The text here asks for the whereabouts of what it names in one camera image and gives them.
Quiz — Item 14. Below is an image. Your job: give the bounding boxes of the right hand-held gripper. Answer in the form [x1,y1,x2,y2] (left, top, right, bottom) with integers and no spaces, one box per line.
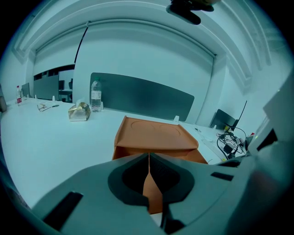
[215,68,294,235]

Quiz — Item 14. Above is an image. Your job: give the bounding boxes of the wide white roller blind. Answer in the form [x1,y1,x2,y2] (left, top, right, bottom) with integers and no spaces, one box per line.
[73,20,215,126]

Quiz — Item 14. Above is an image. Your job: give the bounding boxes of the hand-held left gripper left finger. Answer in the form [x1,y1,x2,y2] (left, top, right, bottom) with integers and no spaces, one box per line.
[31,152,166,235]

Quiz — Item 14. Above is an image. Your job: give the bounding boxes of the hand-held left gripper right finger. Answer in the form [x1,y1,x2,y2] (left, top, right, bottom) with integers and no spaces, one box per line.
[148,152,239,234]

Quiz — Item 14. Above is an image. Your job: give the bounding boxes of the white wall pipes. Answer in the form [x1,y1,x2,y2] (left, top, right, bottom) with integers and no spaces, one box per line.
[11,0,253,87]

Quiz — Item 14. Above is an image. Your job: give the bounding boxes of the black head-mounted camera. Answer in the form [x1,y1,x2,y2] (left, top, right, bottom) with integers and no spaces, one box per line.
[165,0,215,25]

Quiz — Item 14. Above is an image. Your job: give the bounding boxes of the red label bottle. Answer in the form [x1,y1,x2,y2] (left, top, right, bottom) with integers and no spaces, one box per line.
[16,85,23,106]

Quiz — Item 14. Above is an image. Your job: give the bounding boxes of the clear water bottle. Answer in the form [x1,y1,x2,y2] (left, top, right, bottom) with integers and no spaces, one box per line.
[90,77,103,113]

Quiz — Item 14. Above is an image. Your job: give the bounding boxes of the dark grey desk divider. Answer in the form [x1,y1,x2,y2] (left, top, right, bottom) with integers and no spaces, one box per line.
[21,82,30,98]
[33,74,59,101]
[90,72,195,122]

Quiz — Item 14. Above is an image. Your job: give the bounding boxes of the tangled black cables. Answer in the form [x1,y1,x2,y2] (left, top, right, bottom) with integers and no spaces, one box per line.
[216,127,248,160]

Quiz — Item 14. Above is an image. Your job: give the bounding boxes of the narrow white roller blind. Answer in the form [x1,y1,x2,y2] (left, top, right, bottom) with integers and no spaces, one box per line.
[34,22,88,72]

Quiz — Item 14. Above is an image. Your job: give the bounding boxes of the orange box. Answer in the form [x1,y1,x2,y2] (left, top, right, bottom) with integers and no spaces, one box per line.
[112,115,209,214]

